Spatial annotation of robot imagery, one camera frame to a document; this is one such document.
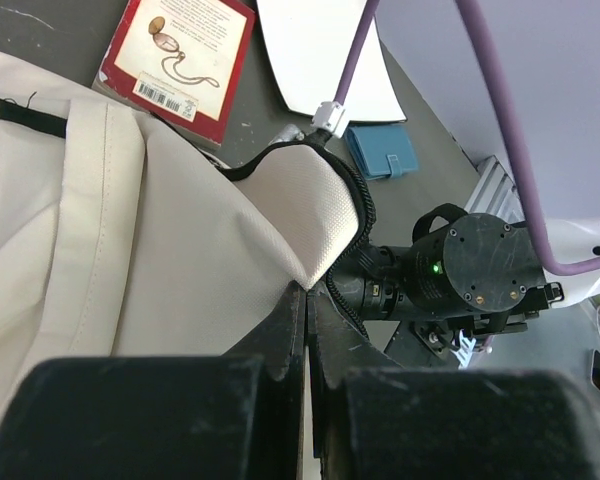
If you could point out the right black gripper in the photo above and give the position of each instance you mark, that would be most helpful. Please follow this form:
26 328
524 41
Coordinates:
357 293

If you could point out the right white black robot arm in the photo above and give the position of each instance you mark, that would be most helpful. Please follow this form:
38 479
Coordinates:
465 278

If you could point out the cream canvas student backpack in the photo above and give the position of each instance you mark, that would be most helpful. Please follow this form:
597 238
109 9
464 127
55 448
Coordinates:
120 238

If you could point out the white square notebook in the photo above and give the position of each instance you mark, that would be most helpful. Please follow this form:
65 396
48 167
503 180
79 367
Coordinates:
307 43

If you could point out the small blue notebook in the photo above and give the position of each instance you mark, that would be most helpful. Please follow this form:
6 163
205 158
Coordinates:
381 151

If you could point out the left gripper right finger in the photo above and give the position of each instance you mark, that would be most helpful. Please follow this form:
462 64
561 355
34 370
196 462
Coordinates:
373 419

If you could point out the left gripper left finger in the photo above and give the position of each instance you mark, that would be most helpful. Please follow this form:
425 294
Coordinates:
233 416

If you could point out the red cover book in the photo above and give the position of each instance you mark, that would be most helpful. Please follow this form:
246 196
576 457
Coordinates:
180 60

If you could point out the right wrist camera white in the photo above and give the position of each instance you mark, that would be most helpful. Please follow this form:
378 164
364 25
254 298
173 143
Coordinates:
331 117

